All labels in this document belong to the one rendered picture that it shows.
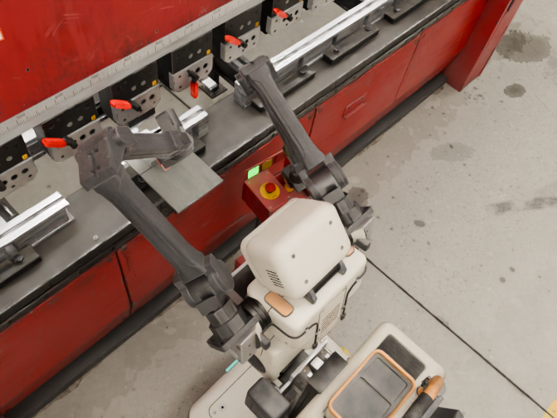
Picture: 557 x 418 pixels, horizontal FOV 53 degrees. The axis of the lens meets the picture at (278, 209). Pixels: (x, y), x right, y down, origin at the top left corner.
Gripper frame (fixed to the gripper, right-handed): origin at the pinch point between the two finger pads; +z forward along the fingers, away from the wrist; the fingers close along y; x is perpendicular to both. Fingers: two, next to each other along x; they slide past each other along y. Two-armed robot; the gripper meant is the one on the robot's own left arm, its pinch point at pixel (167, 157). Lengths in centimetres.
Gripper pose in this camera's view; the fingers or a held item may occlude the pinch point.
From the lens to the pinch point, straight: 177.1
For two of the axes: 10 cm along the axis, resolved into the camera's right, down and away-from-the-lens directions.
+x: 5.6, 8.2, 1.1
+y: -7.2, 5.4, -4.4
